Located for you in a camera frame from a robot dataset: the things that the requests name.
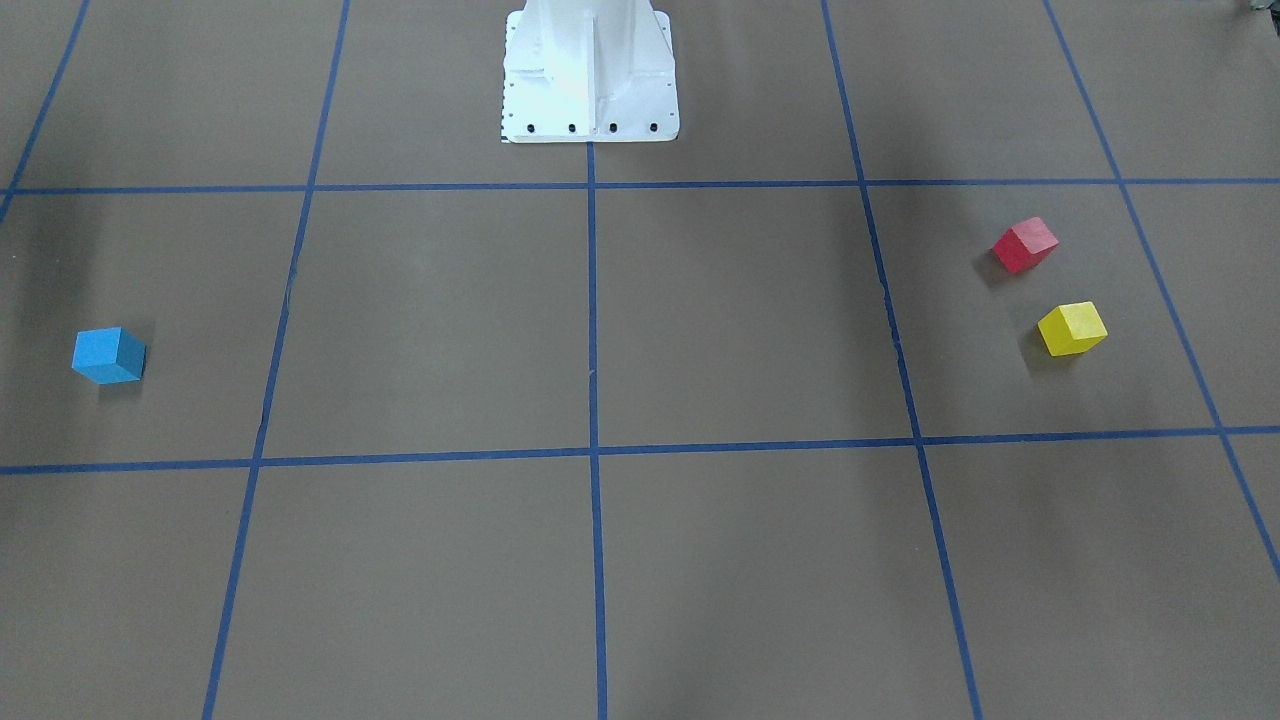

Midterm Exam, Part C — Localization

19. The red wooden cube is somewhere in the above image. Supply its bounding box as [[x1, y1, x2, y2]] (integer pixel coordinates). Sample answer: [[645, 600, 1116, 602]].
[[991, 217, 1059, 274]]

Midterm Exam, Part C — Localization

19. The blue wooden cube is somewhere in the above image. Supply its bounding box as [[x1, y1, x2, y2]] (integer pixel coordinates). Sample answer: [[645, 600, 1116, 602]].
[[70, 327, 147, 386]]

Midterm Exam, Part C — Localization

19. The yellow wooden cube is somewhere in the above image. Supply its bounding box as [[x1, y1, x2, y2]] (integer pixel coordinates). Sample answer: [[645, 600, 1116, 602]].
[[1036, 301, 1108, 357]]

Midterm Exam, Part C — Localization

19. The white camera mast pedestal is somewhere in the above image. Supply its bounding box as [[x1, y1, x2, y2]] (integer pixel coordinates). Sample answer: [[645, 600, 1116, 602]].
[[500, 1, 681, 143]]

